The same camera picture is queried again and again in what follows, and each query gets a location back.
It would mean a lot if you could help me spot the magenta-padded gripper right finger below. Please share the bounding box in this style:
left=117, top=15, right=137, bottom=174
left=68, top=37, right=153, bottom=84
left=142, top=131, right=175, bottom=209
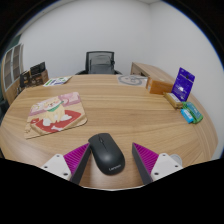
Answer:
left=131, top=142, right=184, bottom=185

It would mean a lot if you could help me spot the small dark box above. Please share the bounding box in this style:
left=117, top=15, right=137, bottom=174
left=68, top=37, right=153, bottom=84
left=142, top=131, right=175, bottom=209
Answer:
left=19, top=69, right=32, bottom=88

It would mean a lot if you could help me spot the green and purple leaflet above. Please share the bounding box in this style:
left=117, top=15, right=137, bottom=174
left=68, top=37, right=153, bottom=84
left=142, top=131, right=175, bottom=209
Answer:
left=42, top=75, right=73, bottom=88

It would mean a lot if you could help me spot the black box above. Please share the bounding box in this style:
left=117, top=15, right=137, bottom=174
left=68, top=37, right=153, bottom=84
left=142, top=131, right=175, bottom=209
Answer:
left=29, top=61, right=47, bottom=76

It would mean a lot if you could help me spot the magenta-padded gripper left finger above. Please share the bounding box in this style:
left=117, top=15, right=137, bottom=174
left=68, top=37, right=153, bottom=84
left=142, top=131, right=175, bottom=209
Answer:
left=40, top=143, right=92, bottom=185

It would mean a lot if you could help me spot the orange-brown cardboard box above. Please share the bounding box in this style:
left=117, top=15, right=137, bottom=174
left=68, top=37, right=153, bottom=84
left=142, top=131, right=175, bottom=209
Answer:
left=145, top=76, right=175, bottom=95

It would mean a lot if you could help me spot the purple retail package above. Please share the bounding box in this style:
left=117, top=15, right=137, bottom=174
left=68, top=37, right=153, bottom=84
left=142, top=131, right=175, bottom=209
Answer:
left=171, top=67, right=196, bottom=103

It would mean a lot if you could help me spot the black mesh office chair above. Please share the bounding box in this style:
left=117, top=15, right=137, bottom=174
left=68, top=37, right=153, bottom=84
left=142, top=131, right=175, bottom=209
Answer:
left=75, top=50, right=123, bottom=76

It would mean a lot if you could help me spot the dog print mouse pad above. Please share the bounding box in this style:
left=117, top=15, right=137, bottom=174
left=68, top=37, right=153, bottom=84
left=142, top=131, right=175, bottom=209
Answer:
left=23, top=91, right=89, bottom=140

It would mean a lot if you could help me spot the small tan box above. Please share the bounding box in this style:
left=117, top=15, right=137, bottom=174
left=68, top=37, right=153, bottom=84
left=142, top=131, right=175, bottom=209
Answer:
left=162, top=91, right=184, bottom=110

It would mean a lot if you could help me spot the green package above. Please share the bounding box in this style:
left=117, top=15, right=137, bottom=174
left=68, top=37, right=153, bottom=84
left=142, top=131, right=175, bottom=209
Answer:
left=181, top=101, right=204, bottom=125

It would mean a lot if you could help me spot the wooden cabinet with glass doors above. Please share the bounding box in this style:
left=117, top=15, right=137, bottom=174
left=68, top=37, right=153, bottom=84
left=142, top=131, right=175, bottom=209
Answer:
left=0, top=43, right=25, bottom=105

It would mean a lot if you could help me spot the small blue package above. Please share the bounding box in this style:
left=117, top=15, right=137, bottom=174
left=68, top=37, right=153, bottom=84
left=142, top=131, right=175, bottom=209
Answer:
left=180, top=107, right=195, bottom=125

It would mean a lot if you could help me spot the brown cardboard box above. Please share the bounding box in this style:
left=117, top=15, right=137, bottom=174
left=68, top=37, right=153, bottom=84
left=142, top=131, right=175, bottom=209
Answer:
left=29, top=69, right=50, bottom=87

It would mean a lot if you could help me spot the black computer mouse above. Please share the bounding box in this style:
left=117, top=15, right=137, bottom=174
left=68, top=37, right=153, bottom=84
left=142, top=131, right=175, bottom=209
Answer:
left=87, top=132, right=126, bottom=176

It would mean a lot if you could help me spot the wooden side desk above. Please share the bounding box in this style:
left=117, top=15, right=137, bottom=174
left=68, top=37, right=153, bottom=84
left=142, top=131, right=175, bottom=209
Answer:
left=129, top=61, right=176, bottom=84

